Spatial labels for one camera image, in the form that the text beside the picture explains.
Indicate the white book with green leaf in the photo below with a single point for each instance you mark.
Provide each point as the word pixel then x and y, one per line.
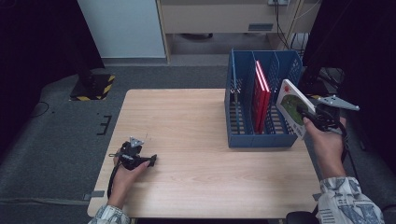
pixel 291 105

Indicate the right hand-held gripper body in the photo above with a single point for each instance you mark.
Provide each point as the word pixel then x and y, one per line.
pixel 328 118

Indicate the beige wooden cabinet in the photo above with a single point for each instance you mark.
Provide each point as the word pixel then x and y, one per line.
pixel 218 18

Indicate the black stand base yellow stripes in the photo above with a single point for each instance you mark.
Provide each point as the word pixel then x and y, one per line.
pixel 313 87
pixel 93 87

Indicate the person's left hand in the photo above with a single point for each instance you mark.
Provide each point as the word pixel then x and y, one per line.
pixel 124 183

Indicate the blue picture book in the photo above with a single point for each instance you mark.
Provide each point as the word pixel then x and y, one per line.
pixel 234 71

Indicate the white power socket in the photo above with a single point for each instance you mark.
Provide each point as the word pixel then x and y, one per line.
pixel 278 2

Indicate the black rounded object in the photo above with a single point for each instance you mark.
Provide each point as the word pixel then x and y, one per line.
pixel 300 217

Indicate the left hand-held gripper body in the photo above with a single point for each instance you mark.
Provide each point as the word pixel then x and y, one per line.
pixel 130 155

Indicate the person's right hand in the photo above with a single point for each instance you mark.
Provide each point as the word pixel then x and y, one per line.
pixel 328 146

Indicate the grey tape strip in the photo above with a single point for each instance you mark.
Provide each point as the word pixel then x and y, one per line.
pixel 95 194
pixel 316 197

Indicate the black curtain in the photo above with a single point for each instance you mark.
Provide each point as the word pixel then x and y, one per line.
pixel 37 46
pixel 373 40

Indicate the blue plastic file rack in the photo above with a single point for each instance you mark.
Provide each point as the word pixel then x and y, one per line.
pixel 243 138

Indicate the white panel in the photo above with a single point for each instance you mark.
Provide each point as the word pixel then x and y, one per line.
pixel 124 28

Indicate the red picture book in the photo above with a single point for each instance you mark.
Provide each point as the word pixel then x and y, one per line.
pixel 257 105
pixel 266 105

